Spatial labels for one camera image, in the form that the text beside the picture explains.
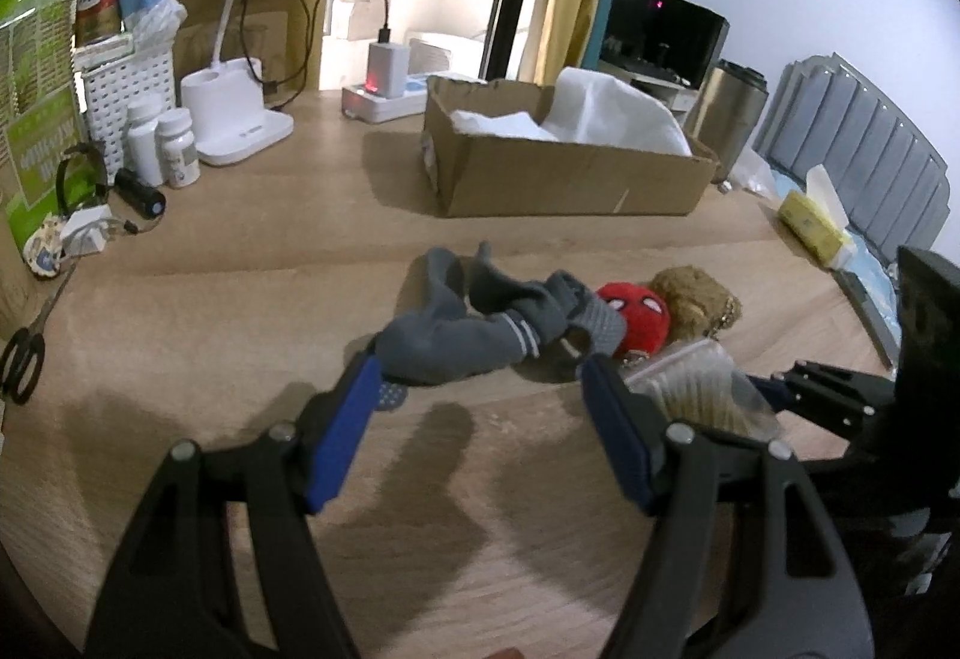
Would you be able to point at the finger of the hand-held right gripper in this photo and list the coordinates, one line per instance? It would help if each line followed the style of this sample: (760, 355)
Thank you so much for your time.
(832, 379)
(825, 413)

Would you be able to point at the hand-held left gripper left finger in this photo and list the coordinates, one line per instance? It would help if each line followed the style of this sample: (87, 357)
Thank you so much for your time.
(341, 434)

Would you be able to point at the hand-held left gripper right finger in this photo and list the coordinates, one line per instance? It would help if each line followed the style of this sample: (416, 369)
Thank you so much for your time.
(615, 434)

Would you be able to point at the plastic bag of cotton swabs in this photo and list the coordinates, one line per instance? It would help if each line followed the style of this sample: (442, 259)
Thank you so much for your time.
(697, 389)

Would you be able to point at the grey sock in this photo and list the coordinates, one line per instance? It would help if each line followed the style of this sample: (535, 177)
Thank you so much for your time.
(450, 337)
(525, 299)

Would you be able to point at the cardboard box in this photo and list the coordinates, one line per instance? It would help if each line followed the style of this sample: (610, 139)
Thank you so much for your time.
(570, 179)

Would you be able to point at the white cloth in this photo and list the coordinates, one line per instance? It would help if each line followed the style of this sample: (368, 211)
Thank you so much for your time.
(615, 112)

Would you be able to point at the person's left hand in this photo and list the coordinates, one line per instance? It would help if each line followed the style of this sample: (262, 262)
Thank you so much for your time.
(508, 654)

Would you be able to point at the red masked plush toy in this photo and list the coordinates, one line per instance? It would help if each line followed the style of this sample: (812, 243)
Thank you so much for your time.
(637, 322)

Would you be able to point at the brown plush toy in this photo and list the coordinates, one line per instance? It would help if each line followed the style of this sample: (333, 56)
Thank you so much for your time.
(694, 299)

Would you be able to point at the yellow tissue pack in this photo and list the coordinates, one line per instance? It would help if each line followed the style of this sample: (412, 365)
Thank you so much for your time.
(810, 224)

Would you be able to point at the clear plastic wrapper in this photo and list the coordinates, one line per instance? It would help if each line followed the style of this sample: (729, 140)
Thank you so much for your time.
(750, 175)

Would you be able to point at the grey padded headboard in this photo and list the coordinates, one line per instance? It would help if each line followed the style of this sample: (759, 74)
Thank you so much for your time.
(847, 134)

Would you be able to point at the steel tumbler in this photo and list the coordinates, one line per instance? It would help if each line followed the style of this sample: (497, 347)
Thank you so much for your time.
(724, 119)

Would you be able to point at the black flashlight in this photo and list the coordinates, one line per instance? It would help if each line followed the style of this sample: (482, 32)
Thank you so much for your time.
(142, 198)

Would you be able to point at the white pill bottle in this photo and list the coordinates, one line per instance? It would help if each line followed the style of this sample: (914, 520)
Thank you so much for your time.
(178, 153)
(144, 142)

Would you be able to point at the white power adapter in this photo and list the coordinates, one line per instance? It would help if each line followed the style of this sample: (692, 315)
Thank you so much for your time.
(86, 232)

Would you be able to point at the black scissors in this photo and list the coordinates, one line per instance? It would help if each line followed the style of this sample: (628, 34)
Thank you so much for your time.
(22, 359)

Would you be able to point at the white power strip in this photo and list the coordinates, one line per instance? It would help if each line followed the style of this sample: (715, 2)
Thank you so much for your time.
(382, 104)

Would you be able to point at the white computer desk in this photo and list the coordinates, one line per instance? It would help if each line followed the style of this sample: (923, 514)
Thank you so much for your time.
(664, 89)

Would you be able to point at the white desk lamp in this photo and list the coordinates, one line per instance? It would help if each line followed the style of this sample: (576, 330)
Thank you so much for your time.
(225, 119)

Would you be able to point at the round patterned badge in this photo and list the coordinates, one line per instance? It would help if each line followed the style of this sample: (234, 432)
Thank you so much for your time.
(43, 250)

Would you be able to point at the white charger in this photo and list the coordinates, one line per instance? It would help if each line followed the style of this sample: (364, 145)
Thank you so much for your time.
(386, 67)

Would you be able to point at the black monitor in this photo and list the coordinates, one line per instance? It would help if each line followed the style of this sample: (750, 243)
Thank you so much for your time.
(626, 22)
(686, 37)

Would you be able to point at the white plastic basket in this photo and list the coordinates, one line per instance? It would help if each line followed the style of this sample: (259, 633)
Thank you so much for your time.
(112, 97)

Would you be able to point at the brown cardboard carton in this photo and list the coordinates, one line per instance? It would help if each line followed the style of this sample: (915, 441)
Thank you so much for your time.
(202, 22)

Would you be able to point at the green snack packet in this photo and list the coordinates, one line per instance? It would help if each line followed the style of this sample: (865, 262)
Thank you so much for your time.
(37, 104)

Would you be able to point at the crumpled clear plastic bag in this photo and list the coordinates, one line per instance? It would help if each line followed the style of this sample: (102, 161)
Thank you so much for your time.
(165, 22)

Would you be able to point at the red label can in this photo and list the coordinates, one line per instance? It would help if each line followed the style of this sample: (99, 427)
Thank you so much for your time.
(97, 11)

